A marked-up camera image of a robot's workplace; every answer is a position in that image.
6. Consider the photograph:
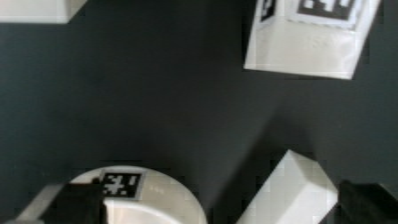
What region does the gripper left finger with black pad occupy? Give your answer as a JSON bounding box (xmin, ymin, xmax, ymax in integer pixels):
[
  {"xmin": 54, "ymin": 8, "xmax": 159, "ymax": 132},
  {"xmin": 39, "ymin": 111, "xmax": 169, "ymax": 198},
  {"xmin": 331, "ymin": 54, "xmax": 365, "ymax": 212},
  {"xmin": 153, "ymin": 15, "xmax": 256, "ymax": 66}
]
[{"xmin": 38, "ymin": 182, "xmax": 107, "ymax": 224}]

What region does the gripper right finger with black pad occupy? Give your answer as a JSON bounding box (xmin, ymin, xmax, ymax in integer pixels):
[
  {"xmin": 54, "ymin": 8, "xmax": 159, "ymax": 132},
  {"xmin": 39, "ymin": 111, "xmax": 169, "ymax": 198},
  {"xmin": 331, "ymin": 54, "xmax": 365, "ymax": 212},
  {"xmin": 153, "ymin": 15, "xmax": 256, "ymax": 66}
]
[{"xmin": 336, "ymin": 180, "xmax": 398, "ymax": 224}]

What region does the white stool leg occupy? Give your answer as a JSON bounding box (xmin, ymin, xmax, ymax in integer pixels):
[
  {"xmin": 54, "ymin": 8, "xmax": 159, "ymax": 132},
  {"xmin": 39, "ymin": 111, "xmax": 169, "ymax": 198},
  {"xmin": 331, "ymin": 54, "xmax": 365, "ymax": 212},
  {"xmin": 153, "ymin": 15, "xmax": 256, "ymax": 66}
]
[
  {"xmin": 0, "ymin": 0, "xmax": 89, "ymax": 24},
  {"xmin": 244, "ymin": 0, "xmax": 382, "ymax": 80},
  {"xmin": 237, "ymin": 150, "xmax": 338, "ymax": 224}
]

